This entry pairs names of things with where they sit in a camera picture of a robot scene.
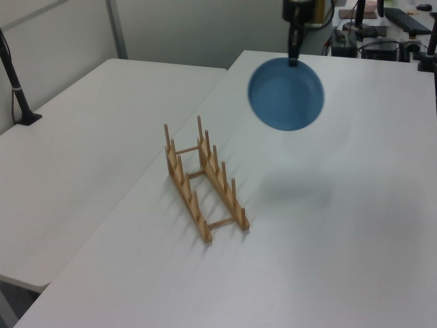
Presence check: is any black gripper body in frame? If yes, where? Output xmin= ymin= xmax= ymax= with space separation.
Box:
xmin=282 ymin=0 xmax=317 ymax=27

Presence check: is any blue round plate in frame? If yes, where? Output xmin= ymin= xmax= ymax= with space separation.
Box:
xmin=246 ymin=57 xmax=326 ymax=133

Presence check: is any wooden plate rack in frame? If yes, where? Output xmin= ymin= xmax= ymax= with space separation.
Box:
xmin=163 ymin=115 xmax=251 ymax=245

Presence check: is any black monitor stand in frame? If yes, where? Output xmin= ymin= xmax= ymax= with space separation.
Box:
xmin=342 ymin=0 xmax=378 ymax=39

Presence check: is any black electronics box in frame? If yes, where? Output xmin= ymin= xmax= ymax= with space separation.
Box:
xmin=361 ymin=40 xmax=401 ymax=62

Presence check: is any black keyboard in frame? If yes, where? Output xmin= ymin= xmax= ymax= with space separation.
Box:
xmin=383 ymin=7 xmax=433 ymax=36

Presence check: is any black camera clamp mount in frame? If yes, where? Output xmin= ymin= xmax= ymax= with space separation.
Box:
xmin=417 ymin=20 xmax=437 ymax=72

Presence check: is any grey partition frame post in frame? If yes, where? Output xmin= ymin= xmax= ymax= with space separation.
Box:
xmin=105 ymin=0 xmax=129 ymax=60

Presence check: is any black camera pole with base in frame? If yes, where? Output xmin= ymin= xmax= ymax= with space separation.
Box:
xmin=0 ymin=27 xmax=43 ymax=128

